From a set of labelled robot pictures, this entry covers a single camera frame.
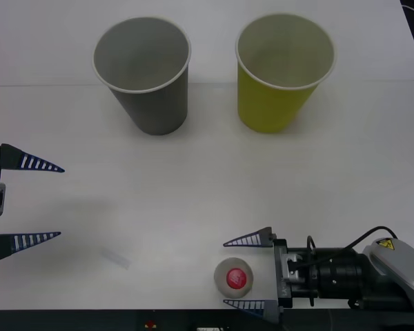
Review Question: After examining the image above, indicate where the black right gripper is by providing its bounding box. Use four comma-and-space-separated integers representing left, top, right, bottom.
222, 226, 319, 325

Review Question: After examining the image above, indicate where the clear bottle with red cap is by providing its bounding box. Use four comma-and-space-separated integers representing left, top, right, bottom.
213, 257, 255, 299

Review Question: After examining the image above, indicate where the black robot torso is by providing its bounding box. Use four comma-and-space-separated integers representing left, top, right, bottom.
0, 308, 414, 331

